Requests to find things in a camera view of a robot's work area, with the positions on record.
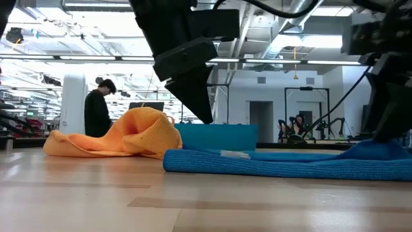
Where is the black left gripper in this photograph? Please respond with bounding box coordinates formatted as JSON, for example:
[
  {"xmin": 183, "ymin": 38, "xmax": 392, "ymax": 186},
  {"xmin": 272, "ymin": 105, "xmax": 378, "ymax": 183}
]
[{"xmin": 134, "ymin": 8, "xmax": 219, "ymax": 125}]

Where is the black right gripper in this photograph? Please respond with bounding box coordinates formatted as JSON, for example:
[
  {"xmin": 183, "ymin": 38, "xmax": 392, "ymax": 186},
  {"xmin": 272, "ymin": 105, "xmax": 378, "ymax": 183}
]
[{"xmin": 359, "ymin": 48, "xmax": 412, "ymax": 144}]

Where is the orange microfiber towel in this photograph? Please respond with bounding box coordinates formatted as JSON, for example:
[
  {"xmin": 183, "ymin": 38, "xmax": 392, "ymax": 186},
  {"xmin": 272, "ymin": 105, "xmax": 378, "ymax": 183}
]
[{"xmin": 43, "ymin": 106, "xmax": 183, "ymax": 160}]

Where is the blue microfiber towel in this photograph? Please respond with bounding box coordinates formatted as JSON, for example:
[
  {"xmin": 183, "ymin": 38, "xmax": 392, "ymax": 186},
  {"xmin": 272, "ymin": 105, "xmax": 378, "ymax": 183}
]
[{"xmin": 162, "ymin": 138, "xmax": 412, "ymax": 182}]

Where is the black background monitor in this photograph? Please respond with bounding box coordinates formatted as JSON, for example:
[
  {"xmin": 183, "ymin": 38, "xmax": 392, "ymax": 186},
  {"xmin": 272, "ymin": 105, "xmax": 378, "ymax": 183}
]
[{"xmin": 128, "ymin": 101, "xmax": 165, "ymax": 112}]

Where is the person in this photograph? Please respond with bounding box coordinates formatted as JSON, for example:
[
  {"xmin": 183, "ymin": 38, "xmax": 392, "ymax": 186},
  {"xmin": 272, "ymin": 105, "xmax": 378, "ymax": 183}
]
[
  {"xmin": 278, "ymin": 114, "xmax": 306, "ymax": 142},
  {"xmin": 84, "ymin": 79, "xmax": 117, "ymax": 139}
]

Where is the white building pillar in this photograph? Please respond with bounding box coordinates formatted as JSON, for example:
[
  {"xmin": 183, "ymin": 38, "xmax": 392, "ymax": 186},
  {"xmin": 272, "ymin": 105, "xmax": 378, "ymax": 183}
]
[{"xmin": 59, "ymin": 73, "xmax": 88, "ymax": 135}]

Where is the black ceiling device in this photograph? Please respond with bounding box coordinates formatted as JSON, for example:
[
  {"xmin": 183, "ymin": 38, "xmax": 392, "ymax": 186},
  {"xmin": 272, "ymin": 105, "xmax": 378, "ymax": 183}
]
[{"xmin": 5, "ymin": 27, "xmax": 24, "ymax": 44}]

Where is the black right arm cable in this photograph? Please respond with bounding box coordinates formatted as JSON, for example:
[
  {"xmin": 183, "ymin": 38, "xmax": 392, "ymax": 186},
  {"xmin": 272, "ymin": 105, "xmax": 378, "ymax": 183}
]
[{"xmin": 302, "ymin": 66, "xmax": 371, "ymax": 140}]

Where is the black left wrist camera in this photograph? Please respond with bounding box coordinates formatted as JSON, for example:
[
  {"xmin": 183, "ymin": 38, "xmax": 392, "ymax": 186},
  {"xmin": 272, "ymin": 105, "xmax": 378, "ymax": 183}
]
[{"xmin": 189, "ymin": 8, "xmax": 241, "ymax": 42}]

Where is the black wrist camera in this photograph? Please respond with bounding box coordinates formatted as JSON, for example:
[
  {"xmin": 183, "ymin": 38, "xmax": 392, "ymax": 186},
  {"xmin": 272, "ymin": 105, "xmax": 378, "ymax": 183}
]
[
  {"xmin": 341, "ymin": 22, "xmax": 387, "ymax": 55},
  {"xmin": 189, "ymin": 8, "xmax": 241, "ymax": 42}
]

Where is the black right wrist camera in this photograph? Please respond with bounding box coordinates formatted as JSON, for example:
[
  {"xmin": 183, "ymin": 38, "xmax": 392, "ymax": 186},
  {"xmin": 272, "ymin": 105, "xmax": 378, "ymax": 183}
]
[{"xmin": 341, "ymin": 22, "xmax": 387, "ymax": 55}]

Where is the black background station frame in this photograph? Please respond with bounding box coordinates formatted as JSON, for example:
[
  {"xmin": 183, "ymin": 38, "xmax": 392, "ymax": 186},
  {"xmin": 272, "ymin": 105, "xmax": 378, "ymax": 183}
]
[{"xmin": 284, "ymin": 86, "xmax": 331, "ymax": 140}]

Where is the yellow hanging cord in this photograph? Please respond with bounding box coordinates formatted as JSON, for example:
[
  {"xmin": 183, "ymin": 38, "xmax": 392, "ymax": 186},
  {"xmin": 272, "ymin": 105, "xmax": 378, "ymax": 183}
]
[{"xmin": 292, "ymin": 46, "xmax": 299, "ymax": 81}]

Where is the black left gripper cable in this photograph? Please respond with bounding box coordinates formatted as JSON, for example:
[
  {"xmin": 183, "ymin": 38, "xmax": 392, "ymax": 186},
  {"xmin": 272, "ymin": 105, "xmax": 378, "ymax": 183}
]
[{"xmin": 214, "ymin": 0, "xmax": 323, "ymax": 19}]

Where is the silver slanted ventilation duct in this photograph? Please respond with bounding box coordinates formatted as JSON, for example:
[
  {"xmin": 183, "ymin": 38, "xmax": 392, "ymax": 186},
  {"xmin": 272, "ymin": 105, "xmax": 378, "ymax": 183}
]
[{"xmin": 262, "ymin": 0, "xmax": 323, "ymax": 59}]

